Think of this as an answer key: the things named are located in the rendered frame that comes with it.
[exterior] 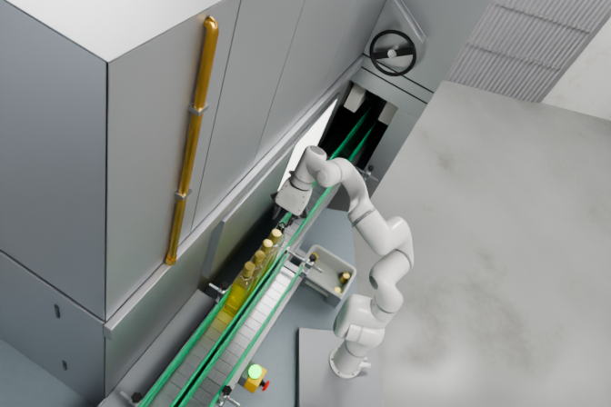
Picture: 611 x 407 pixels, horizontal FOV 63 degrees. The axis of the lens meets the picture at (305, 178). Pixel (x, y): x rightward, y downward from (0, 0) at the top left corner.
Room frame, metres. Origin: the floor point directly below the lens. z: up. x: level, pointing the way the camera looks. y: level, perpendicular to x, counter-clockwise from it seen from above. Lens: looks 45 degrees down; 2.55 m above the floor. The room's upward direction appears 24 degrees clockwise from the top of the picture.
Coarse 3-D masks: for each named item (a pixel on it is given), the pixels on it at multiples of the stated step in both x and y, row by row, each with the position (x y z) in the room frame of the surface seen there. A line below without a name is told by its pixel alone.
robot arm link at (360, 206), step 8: (336, 160) 1.16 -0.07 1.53; (344, 160) 1.18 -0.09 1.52; (344, 168) 1.15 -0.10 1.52; (352, 168) 1.18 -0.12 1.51; (344, 176) 1.13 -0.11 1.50; (352, 176) 1.16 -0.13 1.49; (360, 176) 1.16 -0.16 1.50; (344, 184) 1.16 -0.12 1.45; (352, 184) 1.15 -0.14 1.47; (360, 184) 1.14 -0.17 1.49; (352, 192) 1.13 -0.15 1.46; (360, 192) 1.12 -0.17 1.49; (352, 200) 1.11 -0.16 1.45; (360, 200) 1.07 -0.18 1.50; (368, 200) 1.08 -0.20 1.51; (352, 208) 1.04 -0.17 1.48; (360, 208) 1.04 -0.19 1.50; (368, 208) 1.04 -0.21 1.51; (352, 216) 1.02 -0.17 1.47; (360, 216) 1.02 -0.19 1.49
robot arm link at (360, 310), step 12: (348, 300) 0.94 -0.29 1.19; (360, 300) 0.94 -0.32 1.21; (372, 300) 0.95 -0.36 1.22; (348, 312) 0.90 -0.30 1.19; (360, 312) 0.90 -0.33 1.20; (372, 312) 0.92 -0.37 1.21; (396, 312) 0.93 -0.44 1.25; (336, 324) 0.90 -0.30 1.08; (348, 324) 0.89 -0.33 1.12; (360, 324) 0.89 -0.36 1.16; (372, 324) 0.90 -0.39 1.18; (384, 324) 0.91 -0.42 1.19; (336, 336) 0.89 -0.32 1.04
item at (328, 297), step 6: (294, 252) 1.32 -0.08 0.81; (300, 252) 1.37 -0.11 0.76; (306, 282) 1.21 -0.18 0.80; (312, 282) 1.20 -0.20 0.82; (306, 288) 1.21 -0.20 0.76; (312, 288) 1.20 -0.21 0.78; (318, 288) 1.20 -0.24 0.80; (324, 288) 1.19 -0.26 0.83; (318, 294) 1.20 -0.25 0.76; (324, 294) 1.19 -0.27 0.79; (330, 294) 1.19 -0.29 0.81; (324, 300) 1.19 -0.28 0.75; (330, 300) 1.18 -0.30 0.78; (336, 300) 1.18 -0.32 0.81
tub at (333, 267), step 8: (312, 248) 1.35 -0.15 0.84; (320, 248) 1.37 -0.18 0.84; (320, 256) 1.36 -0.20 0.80; (328, 256) 1.36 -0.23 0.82; (336, 256) 1.36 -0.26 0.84; (304, 264) 1.27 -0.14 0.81; (320, 264) 1.34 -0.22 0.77; (328, 264) 1.35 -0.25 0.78; (336, 264) 1.35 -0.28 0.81; (344, 264) 1.35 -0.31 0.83; (312, 272) 1.29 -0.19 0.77; (328, 272) 1.32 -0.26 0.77; (336, 272) 1.34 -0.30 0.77; (344, 272) 1.34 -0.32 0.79; (352, 272) 1.33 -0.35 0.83; (312, 280) 1.20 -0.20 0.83; (320, 280) 1.26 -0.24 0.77; (328, 280) 1.28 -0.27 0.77; (336, 280) 1.30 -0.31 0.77; (352, 280) 1.28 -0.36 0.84; (328, 288) 1.19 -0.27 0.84; (344, 288) 1.24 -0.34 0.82
